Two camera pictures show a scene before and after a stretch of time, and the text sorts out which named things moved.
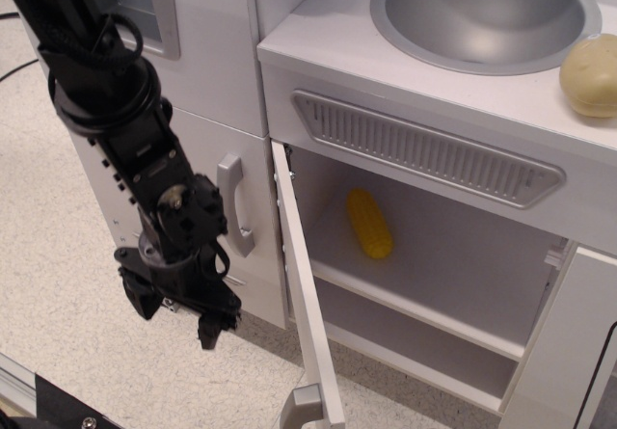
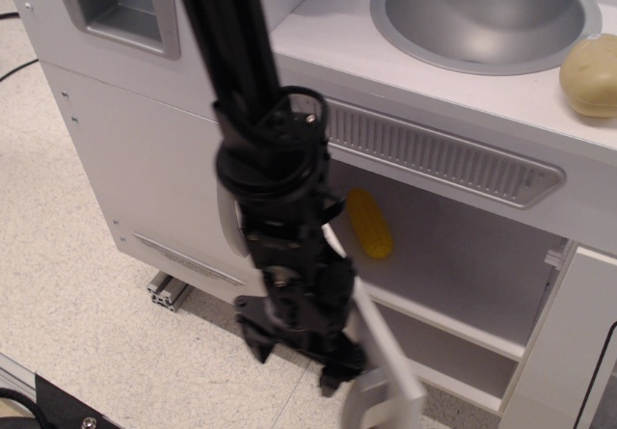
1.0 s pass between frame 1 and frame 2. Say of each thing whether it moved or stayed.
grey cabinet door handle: moved
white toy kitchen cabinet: stayed
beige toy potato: stayed
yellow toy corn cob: stayed
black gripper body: moved
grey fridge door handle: stayed
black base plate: stayed
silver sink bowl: stayed
